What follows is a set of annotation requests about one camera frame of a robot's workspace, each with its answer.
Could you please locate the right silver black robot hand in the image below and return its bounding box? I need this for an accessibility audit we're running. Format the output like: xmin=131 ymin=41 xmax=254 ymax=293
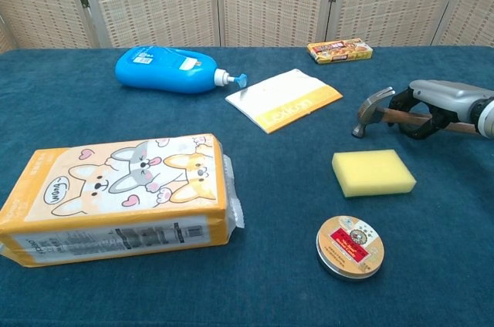
xmin=387 ymin=79 xmax=494 ymax=142

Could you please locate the wooden handle claw hammer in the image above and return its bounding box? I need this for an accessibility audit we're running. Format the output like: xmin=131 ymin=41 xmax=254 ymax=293
xmin=351 ymin=86 xmax=482 ymax=139

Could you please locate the yellow sponge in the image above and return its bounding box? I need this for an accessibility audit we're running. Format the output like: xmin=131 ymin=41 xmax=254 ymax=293
xmin=331 ymin=148 xmax=418 ymax=199

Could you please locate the yellow curry box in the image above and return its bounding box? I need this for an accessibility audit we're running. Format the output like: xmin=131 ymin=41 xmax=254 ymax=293
xmin=306 ymin=37 xmax=374 ymax=65

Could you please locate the white and yellow booklet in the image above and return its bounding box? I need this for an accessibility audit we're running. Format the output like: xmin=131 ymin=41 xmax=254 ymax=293
xmin=225 ymin=68 xmax=344 ymax=135

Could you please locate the round gold tin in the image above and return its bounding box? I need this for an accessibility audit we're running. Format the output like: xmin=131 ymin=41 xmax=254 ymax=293
xmin=316 ymin=214 xmax=385 ymax=281

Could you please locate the dark blue tablecloth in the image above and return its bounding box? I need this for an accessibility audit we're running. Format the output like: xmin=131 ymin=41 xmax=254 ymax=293
xmin=0 ymin=46 xmax=494 ymax=327

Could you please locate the blue detergent pump bottle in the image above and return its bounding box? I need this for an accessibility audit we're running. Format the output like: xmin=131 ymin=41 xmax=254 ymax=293
xmin=114 ymin=46 xmax=250 ymax=95

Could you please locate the orange corgi tissue pack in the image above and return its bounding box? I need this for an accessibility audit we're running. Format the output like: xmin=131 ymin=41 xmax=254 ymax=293
xmin=0 ymin=133 xmax=246 ymax=268

